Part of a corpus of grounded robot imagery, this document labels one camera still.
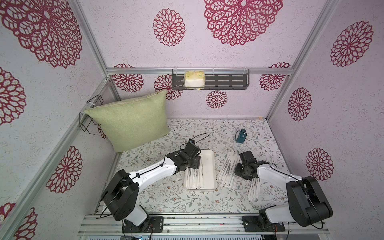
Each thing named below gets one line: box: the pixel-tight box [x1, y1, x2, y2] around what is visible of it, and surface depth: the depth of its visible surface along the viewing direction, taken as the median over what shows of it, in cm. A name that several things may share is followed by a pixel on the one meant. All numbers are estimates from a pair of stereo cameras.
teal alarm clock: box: [235, 128, 247, 144], surface depth 105 cm
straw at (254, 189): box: [247, 177, 261, 201], surface depth 87 cm
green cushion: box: [83, 89, 171, 153], surface depth 83 cm
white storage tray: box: [184, 149, 217, 191], surface depth 91 cm
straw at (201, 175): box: [200, 163, 204, 188], surface depth 91 cm
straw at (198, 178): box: [196, 168, 201, 189], surface depth 90 cm
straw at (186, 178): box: [184, 167, 189, 189], surface depth 89 cm
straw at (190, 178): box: [189, 168, 193, 189], surface depth 90 cm
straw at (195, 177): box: [193, 168, 198, 189], surface depth 91 cm
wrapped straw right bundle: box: [216, 150, 239, 189], surface depth 92 cm
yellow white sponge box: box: [183, 70, 206, 88], surface depth 92 cm
